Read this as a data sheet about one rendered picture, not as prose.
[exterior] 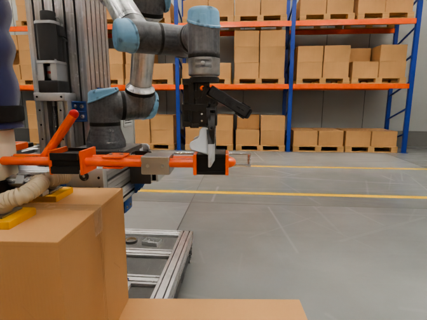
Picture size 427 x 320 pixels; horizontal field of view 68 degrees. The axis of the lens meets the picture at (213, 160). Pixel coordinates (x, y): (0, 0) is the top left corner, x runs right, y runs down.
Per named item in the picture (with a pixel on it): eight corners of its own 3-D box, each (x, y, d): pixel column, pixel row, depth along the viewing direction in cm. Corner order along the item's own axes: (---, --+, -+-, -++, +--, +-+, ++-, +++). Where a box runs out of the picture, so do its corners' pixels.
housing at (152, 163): (140, 174, 76) (140, 156, 75) (147, 169, 83) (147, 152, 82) (169, 175, 76) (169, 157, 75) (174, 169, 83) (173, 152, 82)
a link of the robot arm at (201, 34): (209, 15, 78) (227, 6, 71) (210, 61, 80) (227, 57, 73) (180, 11, 74) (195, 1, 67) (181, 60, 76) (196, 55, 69)
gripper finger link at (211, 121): (207, 147, 75) (208, 113, 77) (215, 147, 75) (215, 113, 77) (206, 142, 71) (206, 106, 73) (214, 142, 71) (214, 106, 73)
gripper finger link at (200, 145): (189, 167, 74) (190, 129, 76) (215, 167, 74) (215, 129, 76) (188, 164, 71) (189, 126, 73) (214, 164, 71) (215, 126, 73)
